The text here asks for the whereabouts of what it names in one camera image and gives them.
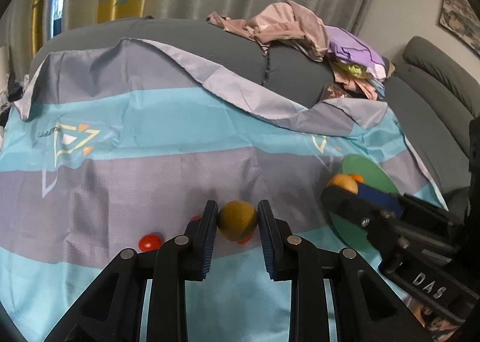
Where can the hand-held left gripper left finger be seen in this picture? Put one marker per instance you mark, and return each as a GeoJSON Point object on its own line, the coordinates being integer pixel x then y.
{"type": "Point", "coordinates": [210, 237]}

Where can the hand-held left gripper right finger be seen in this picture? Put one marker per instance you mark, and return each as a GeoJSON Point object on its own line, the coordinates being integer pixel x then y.
{"type": "Point", "coordinates": [267, 244]}

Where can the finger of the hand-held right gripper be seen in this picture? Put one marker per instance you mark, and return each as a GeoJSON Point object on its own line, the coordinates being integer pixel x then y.
{"type": "Point", "coordinates": [348, 209]}
{"type": "Point", "coordinates": [378, 197]}

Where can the tan round fruit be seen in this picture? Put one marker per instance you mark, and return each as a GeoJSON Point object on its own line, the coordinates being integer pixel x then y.
{"type": "Point", "coordinates": [238, 220]}
{"type": "Point", "coordinates": [343, 181]}

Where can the green plate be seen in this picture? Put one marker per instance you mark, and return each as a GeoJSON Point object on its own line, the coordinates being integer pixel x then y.
{"type": "Point", "coordinates": [362, 169]}

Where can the red tomato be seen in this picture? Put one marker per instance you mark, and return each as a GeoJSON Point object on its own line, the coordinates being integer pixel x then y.
{"type": "Point", "coordinates": [195, 218]}
{"type": "Point", "coordinates": [150, 241]}
{"type": "Point", "coordinates": [245, 240]}

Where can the printed paper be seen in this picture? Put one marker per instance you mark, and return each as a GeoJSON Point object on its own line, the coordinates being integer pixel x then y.
{"type": "Point", "coordinates": [431, 323]}

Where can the blue grey striped blanket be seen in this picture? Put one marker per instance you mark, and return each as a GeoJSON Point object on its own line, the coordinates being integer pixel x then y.
{"type": "Point", "coordinates": [150, 177]}

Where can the grey sofa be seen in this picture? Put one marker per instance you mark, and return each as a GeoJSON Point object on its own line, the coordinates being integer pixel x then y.
{"type": "Point", "coordinates": [431, 102]}

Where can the pink floral cloth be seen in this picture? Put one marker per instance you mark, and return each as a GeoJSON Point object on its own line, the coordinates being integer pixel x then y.
{"type": "Point", "coordinates": [360, 87]}

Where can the yellow-green cloth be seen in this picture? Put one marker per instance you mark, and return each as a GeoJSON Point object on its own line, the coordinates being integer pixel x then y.
{"type": "Point", "coordinates": [356, 70]}

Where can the purple garment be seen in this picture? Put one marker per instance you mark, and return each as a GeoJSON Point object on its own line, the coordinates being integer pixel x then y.
{"type": "Point", "coordinates": [352, 47]}

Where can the pink garment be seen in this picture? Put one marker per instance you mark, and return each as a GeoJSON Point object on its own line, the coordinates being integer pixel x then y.
{"type": "Point", "coordinates": [281, 23]}

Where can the dark clothes pile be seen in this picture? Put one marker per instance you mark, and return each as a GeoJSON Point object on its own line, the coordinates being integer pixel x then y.
{"type": "Point", "coordinates": [13, 98]}

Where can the window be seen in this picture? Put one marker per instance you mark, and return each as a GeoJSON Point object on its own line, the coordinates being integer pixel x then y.
{"type": "Point", "coordinates": [58, 4]}

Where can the gold curtain strip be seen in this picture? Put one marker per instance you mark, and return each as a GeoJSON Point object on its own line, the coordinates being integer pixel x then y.
{"type": "Point", "coordinates": [41, 4]}

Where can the framed wall picture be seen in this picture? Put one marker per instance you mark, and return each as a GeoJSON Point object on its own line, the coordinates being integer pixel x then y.
{"type": "Point", "coordinates": [459, 15]}

